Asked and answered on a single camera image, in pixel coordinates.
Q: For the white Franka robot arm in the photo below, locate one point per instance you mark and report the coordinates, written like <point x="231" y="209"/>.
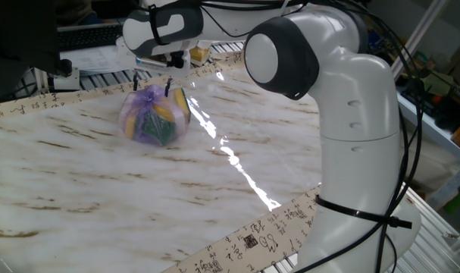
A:
<point x="358" y="113"/>

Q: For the black monitor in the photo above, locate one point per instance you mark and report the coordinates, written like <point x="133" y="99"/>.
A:
<point x="21" y="38"/>

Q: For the slanted aluminium profile post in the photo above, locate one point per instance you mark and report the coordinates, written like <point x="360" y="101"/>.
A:
<point x="415" y="38"/>

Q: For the beige calligraphy print cloth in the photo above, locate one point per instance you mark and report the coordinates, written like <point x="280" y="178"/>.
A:
<point x="252" y="242"/>

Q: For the glossy marble pattern sheet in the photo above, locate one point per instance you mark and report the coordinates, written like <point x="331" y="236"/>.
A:
<point x="138" y="189"/>

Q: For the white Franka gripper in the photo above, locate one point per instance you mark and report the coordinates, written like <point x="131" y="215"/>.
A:
<point x="126" y="56"/>

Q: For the small yellow box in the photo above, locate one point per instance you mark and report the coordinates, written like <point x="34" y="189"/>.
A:
<point x="199" y="56"/>

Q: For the black computer keyboard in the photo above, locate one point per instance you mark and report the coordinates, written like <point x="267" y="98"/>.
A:
<point x="89" y="37"/>

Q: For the grey metal shelf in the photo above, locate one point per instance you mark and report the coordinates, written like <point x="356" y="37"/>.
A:
<point x="434" y="125"/>

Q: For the white mount with black knob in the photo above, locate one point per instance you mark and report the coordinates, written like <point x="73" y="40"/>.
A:
<point x="64" y="79"/>

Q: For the white printed paper stack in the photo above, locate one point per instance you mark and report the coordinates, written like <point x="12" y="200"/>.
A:
<point x="93" y="58"/>

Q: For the purple plastic bag of items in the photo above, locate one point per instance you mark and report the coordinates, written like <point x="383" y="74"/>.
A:
<point x="154" y="117"/>

